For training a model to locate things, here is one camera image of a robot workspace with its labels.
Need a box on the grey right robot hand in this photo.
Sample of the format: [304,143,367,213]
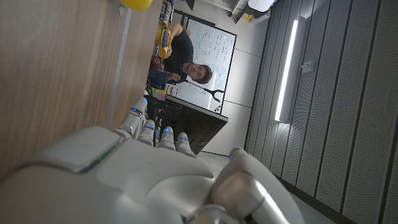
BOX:
[0,96,305,224]

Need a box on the grey ceiling sensor box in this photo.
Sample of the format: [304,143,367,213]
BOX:
[300,59,317,74]

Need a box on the white boxy appliance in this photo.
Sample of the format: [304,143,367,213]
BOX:
[247,0,277,13]

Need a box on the dark blue mug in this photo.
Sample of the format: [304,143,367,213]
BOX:
[147,68,169,91]

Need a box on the black reacher grabber stick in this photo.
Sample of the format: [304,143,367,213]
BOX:
[182,79,225,103]

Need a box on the man in dark shirt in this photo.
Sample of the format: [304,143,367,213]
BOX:
[162,19,214,85]

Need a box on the long ceiling light strip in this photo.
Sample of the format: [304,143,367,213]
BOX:
[274,19,299,123]

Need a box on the whiteboard with black frame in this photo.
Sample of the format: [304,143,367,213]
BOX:
[169,17,238,115]

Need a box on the yellow lemon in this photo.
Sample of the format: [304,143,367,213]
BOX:
[120,0,154,12]

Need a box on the maroon object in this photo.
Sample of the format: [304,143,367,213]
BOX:
[150,55,165,71]

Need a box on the white shelf unit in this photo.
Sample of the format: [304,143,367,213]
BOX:
[201,0,271,25]

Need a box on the yellow multicolour stacking toy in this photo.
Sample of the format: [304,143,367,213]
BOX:
[154,27,173,59]

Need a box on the black monitor screen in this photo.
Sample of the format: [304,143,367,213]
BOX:
[144,95,229,156]

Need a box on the colourful printed box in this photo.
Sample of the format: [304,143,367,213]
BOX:
[159,0,175,28]

